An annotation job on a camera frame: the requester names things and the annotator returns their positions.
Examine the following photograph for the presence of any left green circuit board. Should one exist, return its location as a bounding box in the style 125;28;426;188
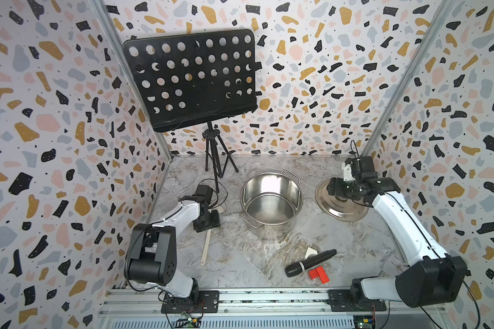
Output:
176;313;202;328

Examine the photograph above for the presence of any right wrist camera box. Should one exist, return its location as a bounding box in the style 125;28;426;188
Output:
343;162;355;182

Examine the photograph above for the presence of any green circuit board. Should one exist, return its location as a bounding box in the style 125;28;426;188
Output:
176;313;202;328
353;315;376;329

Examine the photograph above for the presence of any black perforated music stand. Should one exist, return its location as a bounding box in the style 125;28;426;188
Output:
122;29;257;180

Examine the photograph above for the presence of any stainless steel pot lid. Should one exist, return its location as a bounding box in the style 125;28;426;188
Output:
315;179;368;222

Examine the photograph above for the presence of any right green circuit board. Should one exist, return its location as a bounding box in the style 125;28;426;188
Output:
353;315;376;329

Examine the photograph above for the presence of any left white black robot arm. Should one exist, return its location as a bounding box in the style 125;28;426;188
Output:
123;185;220;314

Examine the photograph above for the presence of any red toy brick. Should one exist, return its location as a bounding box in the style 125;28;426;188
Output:
308;266;330;284

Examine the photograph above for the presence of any black microphone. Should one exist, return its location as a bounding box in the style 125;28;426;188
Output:
285;249;338;278

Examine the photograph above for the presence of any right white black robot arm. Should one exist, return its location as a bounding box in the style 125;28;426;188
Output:
326;156;467;308

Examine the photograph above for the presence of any cream toy brick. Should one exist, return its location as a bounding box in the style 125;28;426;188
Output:
305;248;318;259

